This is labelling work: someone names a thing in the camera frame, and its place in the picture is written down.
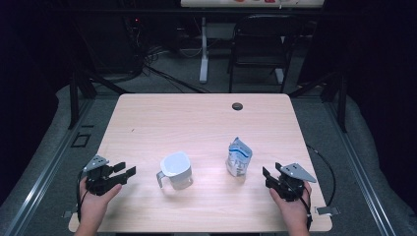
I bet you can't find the black cable on floor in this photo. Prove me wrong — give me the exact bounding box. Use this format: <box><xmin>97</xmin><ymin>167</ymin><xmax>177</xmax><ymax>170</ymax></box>
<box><xmin>306</xmin><ymin>144</ymin><xmax>336</xmax><ymax>208</ymax></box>

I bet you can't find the bundle of floor cables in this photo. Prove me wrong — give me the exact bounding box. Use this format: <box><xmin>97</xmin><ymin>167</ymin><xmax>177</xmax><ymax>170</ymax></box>
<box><xmin>122</xmin><ymin>16</ymin><xmax>212</xmax><ymax>94</ymax></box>

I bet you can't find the black metal stand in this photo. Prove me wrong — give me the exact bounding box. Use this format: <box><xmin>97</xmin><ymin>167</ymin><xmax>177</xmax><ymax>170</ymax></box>
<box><xmin>67</xmin><ymin>63</ymin><xmax>132</xmax><ymax>131</ymax></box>
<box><xmin>288</xmin><ymin>70</ymin><xmax>349</xmax><ymax>134</ymax></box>

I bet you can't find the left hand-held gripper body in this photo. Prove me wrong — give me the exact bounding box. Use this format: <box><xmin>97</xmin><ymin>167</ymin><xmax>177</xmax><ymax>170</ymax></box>
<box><xmin>82</xmin><ymin>154</ymin><xmax>119</xmax><ymax>197</ymax></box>

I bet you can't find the black folding chair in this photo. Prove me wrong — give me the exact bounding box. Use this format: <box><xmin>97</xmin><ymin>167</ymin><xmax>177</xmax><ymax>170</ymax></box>
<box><xmin>227</xmin><ymin>14</ymin><xmax>305</xmax><ymax>94</ymax></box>

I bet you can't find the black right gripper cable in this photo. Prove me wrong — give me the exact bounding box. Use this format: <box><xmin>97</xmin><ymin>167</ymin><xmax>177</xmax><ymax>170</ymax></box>
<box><xmin>301</xmin><ymin>185</ymin><xmax>314</xmax><ymax>231</ymax></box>

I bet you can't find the blue and white pouch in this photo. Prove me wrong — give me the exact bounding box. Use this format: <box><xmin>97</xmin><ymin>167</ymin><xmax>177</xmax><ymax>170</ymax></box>
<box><xmin>225</xmin><ymin>137</ymin><xmax>254</xmax><ymax>178</ymax></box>

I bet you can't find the person's right hand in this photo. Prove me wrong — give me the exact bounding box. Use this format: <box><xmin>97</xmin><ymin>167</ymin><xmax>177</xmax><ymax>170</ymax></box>
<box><xmin>268</xmin><ymin>184</ymin><xmax>313</xmax><ymax>227</ymax></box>

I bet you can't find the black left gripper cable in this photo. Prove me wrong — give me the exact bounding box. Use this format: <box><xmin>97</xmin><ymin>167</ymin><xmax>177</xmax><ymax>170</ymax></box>
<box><xmin>76</xmin><ymin>170</ymin><xmax>90</xmax><ymax>224</ymax></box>

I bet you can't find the black floor socket frame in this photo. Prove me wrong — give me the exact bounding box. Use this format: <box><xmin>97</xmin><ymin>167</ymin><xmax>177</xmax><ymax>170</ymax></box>
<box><xmin>70</xmin><ymin>131</ymin><xmax>92</xmax><ymax>148</ymax></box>

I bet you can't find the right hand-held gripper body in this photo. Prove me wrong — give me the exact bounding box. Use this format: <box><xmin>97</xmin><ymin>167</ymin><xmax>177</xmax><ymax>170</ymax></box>
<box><xmin>268</xmin><ymin>162</ymin><xmax>318</xmax><ymax>203</ymax></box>

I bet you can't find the person's left hand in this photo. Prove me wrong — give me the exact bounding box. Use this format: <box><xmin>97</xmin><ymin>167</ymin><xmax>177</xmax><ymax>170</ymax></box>
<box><xmin>79</xmin><ymin>176</ymin><xmax>123</xmax><ymax>219</ymax></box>

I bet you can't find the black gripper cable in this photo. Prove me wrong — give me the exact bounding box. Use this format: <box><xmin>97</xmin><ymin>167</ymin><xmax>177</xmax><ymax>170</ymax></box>
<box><xmin>76</xmin><ymin>170</ymin><xmax>90</xmax><ymax>224</ymax></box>
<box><xmin>301</xmin><ymin>185</ymin><xmax>314</xmax><ymax>231</ymax></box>

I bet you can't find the clear jug with grey lid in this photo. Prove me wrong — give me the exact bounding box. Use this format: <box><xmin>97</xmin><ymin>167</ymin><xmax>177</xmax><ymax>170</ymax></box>
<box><xmin>155</xmin><ymin>150</ymin><xmax>194</xmax><ymax>191</ymax></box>

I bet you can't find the aluminium floor rail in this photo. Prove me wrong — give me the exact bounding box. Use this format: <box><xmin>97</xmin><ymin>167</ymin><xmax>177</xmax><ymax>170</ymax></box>
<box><xmin>324</xmin><ymin>100</ymin><xmax>398</xmax><ymax>236</ymax></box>
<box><xmin>2</xmin><ymin>97</ymin><xmax>96</xmax><ymax>236</ymax></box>

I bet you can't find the white desk leg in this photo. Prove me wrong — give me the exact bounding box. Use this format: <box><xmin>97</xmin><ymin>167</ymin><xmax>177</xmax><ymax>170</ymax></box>
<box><xmin>199</xmin><ymin>16</ymin><xmax>210</xmax><ymax>85</ymax></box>

